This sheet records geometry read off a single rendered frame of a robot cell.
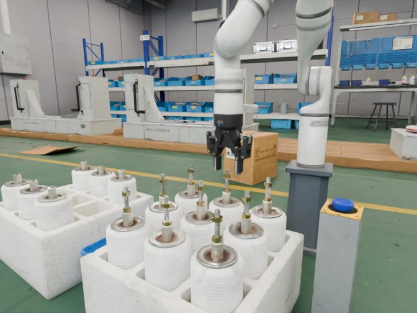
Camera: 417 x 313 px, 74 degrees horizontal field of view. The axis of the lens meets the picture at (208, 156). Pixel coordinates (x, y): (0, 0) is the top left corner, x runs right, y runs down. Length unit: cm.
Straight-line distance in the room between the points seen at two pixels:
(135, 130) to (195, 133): 76
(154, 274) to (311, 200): 60
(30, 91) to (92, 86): 139
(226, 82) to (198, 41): 938
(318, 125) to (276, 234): 42
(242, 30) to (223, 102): 16
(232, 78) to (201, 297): 46
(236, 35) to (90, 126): 316
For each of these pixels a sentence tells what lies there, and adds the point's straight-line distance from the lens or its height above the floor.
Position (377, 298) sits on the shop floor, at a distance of 95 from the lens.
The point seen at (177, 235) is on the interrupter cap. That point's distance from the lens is 59.
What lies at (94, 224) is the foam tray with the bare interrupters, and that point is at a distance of 91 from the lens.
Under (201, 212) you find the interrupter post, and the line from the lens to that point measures 65.
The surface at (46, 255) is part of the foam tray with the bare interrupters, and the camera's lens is 87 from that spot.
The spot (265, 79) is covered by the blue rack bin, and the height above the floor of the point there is 87.
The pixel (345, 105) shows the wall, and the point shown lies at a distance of 880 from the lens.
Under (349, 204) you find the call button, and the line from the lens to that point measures 60.
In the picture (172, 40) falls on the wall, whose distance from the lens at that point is 1058.
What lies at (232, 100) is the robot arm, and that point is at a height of 52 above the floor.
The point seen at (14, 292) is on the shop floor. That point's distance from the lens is 101.
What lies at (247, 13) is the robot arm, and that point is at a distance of 70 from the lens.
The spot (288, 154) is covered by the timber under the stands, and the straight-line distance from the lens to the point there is 244.
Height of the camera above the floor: 53
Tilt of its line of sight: 12 degrees down
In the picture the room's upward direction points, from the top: straight up
